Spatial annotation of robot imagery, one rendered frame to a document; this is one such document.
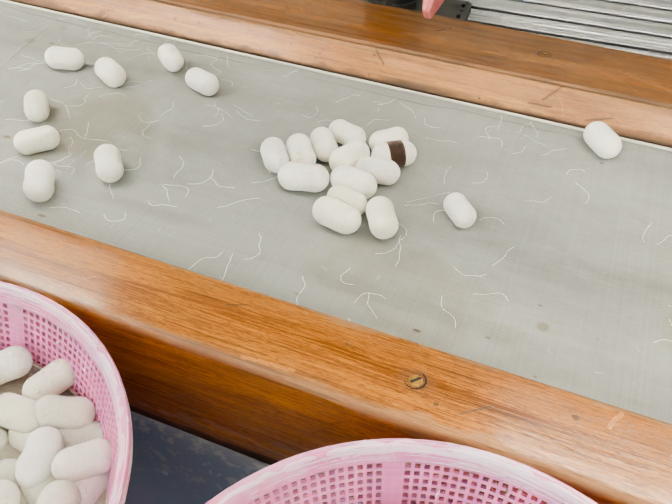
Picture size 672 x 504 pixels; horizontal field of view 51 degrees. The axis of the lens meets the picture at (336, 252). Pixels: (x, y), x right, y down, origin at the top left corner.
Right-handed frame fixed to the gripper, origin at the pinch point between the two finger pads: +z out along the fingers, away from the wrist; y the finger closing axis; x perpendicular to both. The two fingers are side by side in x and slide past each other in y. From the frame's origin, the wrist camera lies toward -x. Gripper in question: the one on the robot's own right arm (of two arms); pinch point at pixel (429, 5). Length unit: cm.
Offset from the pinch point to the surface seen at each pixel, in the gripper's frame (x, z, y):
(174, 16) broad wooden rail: 4.8, 3.7, -26.0
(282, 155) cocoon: -6.8, 17.1, -5.7
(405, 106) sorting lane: 3.2, 7.9, -0.1
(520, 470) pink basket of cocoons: -20.6, 31.6, 16.0
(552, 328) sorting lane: -10.4, 24.0, 16.2
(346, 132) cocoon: -3.4, 13.3, -2.5
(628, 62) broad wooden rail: 8.9, -2.6, 17.2
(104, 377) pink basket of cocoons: -21.8, 34.1, -5.3
